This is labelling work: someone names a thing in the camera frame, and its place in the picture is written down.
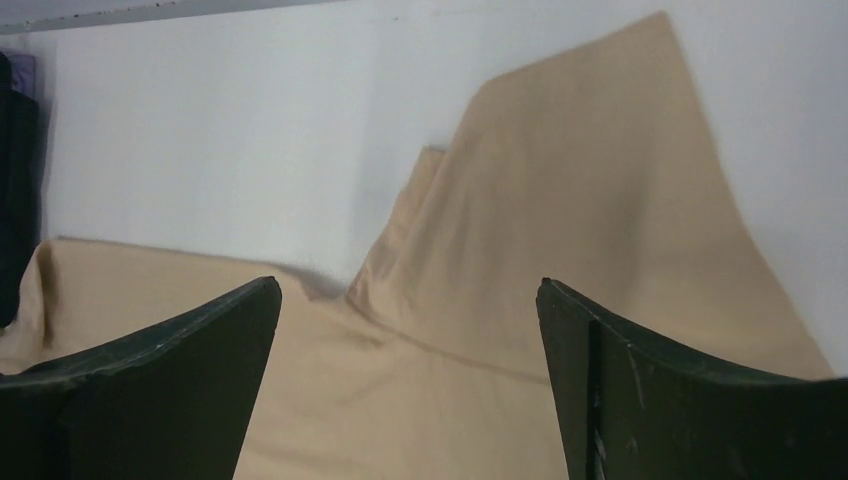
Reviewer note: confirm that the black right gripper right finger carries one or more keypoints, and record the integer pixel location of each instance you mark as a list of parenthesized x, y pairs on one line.
[(634, 404)]

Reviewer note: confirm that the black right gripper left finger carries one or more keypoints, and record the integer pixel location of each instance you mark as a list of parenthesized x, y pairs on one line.
[(169, 401)]

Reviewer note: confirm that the beige t shirt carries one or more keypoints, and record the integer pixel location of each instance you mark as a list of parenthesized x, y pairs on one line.
[(595, 167)]

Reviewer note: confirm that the black folded t shirt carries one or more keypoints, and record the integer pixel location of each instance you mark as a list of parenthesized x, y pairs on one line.
[(19, 200)]

